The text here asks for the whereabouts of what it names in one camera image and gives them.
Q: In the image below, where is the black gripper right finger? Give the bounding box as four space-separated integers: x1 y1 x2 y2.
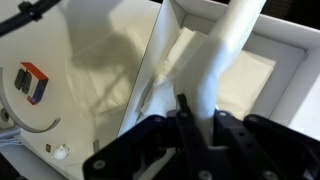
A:
212 109 320 180

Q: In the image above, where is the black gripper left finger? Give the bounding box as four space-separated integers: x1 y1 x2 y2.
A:
82 93 214 180

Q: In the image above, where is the white cardboard box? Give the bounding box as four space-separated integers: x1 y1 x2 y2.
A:
117 0 320 138

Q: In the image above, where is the red box with dark top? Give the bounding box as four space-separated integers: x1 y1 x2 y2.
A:
13 61 50 106

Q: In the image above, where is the white round knob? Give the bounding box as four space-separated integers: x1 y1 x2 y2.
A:
51 143 71 161

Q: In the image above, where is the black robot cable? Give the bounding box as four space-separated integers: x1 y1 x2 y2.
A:
0 0 63 38

